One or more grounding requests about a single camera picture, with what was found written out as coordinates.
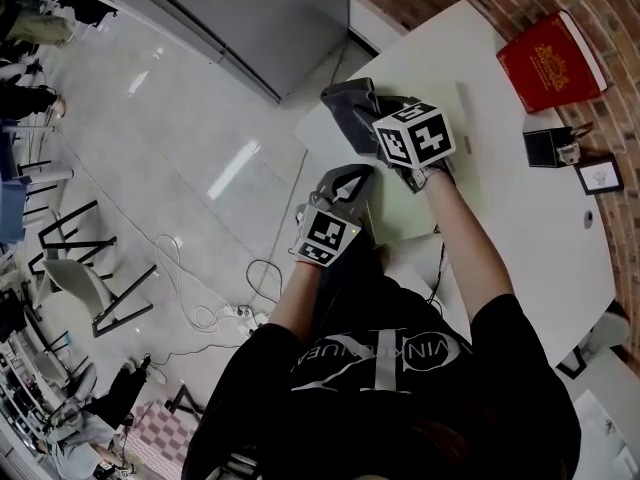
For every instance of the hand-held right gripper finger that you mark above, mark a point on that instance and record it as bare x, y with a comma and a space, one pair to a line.
367, 130
392, 105

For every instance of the grey upholstered chair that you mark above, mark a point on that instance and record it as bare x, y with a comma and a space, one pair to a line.
610, 328

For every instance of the black pen holder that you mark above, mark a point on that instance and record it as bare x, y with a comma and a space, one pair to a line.
542, 149

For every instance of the grey waist pack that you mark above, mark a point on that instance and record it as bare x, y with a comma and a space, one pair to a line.
242, 465

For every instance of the person's black trousers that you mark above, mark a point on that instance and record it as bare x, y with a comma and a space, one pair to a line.
345, 273

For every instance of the red book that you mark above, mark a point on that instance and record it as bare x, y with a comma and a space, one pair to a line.
550, 63

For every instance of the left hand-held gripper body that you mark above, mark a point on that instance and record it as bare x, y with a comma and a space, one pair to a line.
325, 233

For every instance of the white side table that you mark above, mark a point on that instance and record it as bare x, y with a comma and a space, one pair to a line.
605, 438

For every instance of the person's left forearm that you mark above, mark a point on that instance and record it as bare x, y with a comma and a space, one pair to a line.
295, 303

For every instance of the pale green folder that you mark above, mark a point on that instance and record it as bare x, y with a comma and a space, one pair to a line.
397, 213

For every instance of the black picture frame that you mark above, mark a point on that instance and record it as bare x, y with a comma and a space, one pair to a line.
599, 175

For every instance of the white chair with black legs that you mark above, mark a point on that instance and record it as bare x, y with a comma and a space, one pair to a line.
80, 288

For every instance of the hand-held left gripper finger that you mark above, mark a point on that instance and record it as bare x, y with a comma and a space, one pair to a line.
332, 178
364, 190

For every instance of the black metal leg frame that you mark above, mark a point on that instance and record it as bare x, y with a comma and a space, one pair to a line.
65, 238

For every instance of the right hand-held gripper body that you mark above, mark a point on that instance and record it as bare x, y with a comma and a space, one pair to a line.
415, 138

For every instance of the person's right forearm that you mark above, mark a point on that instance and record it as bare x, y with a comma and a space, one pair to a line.
465, 258

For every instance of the blue table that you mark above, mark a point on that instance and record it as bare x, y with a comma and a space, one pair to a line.
11, 193

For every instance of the person's black printed t-shirt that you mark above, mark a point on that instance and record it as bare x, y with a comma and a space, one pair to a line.
385, 403

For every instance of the pink checked cloth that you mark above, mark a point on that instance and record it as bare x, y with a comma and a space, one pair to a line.
165, 433

